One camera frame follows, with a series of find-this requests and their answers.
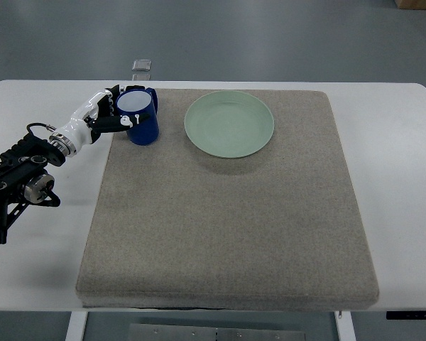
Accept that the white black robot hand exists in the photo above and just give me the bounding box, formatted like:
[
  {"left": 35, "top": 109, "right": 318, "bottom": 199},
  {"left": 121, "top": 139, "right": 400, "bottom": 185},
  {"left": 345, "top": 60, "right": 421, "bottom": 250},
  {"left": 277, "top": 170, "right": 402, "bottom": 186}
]
[{"left": 50, "top": 85, "right": 147, "bottom": 156}]

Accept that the blue mug white inside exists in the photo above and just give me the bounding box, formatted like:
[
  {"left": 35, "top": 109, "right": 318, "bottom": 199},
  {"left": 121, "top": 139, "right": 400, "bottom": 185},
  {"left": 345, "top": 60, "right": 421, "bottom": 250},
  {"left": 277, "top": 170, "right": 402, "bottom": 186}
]
[{"left": 116, "top": 87, "right": 159, "bottom": 146}]

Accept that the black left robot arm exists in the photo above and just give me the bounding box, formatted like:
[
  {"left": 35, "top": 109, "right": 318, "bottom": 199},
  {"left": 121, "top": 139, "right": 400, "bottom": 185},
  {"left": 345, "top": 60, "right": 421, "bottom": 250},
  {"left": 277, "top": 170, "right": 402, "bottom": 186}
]
[{"left": 0, "top": 122, "right": 76, "bottom": 244}]

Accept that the light green plate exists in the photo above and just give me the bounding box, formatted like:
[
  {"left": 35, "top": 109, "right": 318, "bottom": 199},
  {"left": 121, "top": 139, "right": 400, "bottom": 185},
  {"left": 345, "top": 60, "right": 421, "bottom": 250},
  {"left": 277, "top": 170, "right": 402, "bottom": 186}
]
[{"left": 184, "top": 90, "right": 275, "bottom": 158}]

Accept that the lower floor outlet cover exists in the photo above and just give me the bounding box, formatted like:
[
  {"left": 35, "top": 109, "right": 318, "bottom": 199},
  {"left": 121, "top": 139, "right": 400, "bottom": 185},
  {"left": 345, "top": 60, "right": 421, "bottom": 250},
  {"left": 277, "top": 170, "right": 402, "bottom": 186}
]
[{"left": 131, "top": 73, "right": 151, "bottom": 81}]

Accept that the floor outlet cover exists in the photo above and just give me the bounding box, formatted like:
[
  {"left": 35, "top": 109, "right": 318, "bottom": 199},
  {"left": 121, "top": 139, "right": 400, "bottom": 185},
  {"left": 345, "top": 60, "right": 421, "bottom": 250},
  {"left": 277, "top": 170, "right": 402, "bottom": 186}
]
[
  {"left": 131, "top": 73, "right": 151, "bottom": 81},
  {"left": 131, "top": 60, "right": 152, "bottom": 72}
]

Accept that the upper floor outlet cover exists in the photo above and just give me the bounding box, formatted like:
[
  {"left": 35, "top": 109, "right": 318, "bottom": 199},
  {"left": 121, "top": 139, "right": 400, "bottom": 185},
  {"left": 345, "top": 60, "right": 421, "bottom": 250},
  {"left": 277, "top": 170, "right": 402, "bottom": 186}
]
[{"left": 131, "top": 60, "right": 152, "bottom": 72}]

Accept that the beige fabric cushion mat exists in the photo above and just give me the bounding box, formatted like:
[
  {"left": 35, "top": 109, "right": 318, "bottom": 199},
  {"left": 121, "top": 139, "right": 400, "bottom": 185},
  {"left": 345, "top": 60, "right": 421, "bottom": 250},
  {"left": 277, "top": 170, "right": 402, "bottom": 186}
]
[{"left": 76, "top": 89, "right": 379, "bottom": 311}]

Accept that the white left table leg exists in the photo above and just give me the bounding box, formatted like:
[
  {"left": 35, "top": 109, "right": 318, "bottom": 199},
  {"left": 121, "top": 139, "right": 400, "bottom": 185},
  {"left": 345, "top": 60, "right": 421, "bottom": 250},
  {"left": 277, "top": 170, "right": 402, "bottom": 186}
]
[{"left": 65, "top": 311, "right": 88, "bottom": 341}]

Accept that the white table leg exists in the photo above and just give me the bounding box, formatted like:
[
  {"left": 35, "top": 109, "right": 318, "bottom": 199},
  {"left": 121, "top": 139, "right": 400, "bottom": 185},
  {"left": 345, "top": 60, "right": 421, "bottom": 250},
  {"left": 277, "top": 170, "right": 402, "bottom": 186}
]
[
  {"left": 65, "top": 311, "right": 88, "bottom": 341},
  {"left": 334, "top": 310, "right": 357, "bottom": 341}
]

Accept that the cardboard box corner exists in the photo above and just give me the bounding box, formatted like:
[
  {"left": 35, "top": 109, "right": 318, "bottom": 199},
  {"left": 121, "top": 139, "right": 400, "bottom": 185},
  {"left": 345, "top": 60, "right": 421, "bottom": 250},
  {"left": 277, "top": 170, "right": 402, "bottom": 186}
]
[{"left": 395, "top": 0, "right": 426, "bottom": 10}]

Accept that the white right table leg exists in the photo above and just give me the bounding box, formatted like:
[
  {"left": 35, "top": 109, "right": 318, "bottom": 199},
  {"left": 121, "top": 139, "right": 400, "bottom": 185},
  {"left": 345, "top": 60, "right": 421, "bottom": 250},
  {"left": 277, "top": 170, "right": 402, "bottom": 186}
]
[{"left": 334, "top": 310, "right": 357, "bottom": 341}]

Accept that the black table control panel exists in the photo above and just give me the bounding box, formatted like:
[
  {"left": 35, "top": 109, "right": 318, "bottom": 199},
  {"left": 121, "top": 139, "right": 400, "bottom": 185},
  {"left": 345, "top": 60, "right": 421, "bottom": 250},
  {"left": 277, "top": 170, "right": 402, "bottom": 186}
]
[{"left": 386, "top": 310, "right": 426, "bottom": 320}]

